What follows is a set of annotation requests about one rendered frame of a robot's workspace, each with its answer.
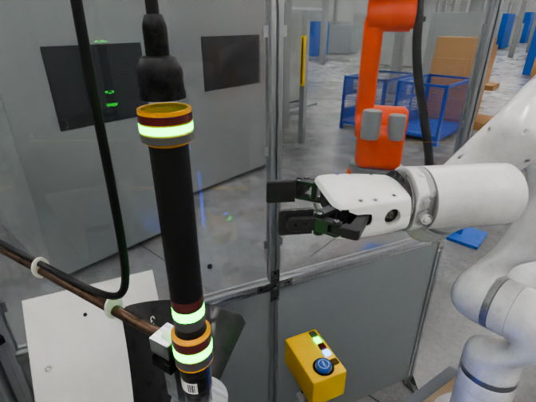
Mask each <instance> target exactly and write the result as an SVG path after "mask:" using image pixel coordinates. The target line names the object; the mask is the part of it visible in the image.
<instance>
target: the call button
mask: <svg viewBox="0 0 536 402"><path fill-rule="evenodd" d="M331 367H332V365H331V362H330V361H329V360H327V359H326V358H321V359H318V360H317V361H316V369H317V370H318V372H322V373H328V372H330V370H331Z"/></svg>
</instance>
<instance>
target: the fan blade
mask: <svg viewBox="0 0 536 402"><path fill-rule="evenodd" d="M204 308H205V317H206V320H207V321H208V322H209V323H210V325H211V335H212V344H213V359H212V362H211V376H213V377H214V378H216V379H218V380H220V378H221V376H222V374H223V371H224V369H225V367H226V365H227V362H228V361H229V358H230V356H231V354H232V352H233V350H234V347H235V345H236V343H237V341H238V339H239V337H240V334H241V332H242V330H243V328H244V326H245V324H246V322H245V321H244V319H243V317H242V315H241V314H239V313H236V312H233V311H231V310H228V309H224V308H221V307H218V306H215V305H209V304H206V303H204ZM125 309H126V310H128V311H130V312H132V313H134V314H136V315H138V316H139V317H142V318H143V319H145V320H148V313H158V321H157V326H159V327H160V328H161V327H162V326H163V325H165V324H166V323H169V324H171V325H174V321H173V316H172V310H171V300H157V301H145V302H140V303H136V304H132V305H127V306H125ZM123 326H124V335H125V340H126V345H127V350H128V360H129V366H130V373H131V379H132V392H133V400H134V402H171V396H170V395H169V394H168V388H167V384H166V379H165V374H164V371H163V370H161V369H159V368H157V367H156V366H155V365H153V363H152V355H153V354H154V352H153V351H151V346H150V341H149V337H150V336H148V335H147V334H145V333H143V332H141V331H139V330H138V329H136V328H134V327H132V326H130V325H129V324H127V323H125V322H123Z"/></svg>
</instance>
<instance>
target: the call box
mask: <svg viewBox="0 0 536 402"><path fill-rule="evenodd" d="M312 331H315V332H316V334H317V337H320V338H321V342H320V343H322V342H323V343H324V344H325V346H326V349H328V350H329V351H330V352H331V355H329V356H327V357H326V356H325V355H324V354H323V352H322V351H323V350H325V349H323V350H320V349H319V347H318V346H317V345H318V344H320V343H317V344H316V343H315V341H314V340H313V339H314V337H311V336H310V335H309V332H312ZM335 357H336V356H335V355H334V353H333V352H332V350H331V349H330V348H329V346H328V345H327V344H326V343H325V341H324V340H323V338H322V337H321V335H320V334H319V333H318V331H317V330H316V329H313V330H310V331H308V332H305V333H302V334H299V335H297V336H294V337H290V338H287V339H286V349H285V363H286V364H287V366H288V368H289V369H290V371H291V372H292V374H293V376H294V378H295V380H296V381H297V383H298V385H299V386H300V388H301V390H302V391H303V393H304V395H305V397H306V399H307V400H308V401H309V402H326V401H327V400H331V399H332V398H334V397H337V396H339V395H342V394H343V393H344V390H345V378H346V369H345V368H344V366H343V365H342V364H341V362H340V361H339V360H338V361H339V362H340V363H339V364H338V365H333V364H332V362H331V361H330V359H333V358H335ZM321 358H326V359H327V360H329V361H330V362H331V365H332V367H331V370H330V372H328V373H322V372H318V370H317V369H316V361H317V360H318V359H321ZM336 358H337V357H336Z"/></svg>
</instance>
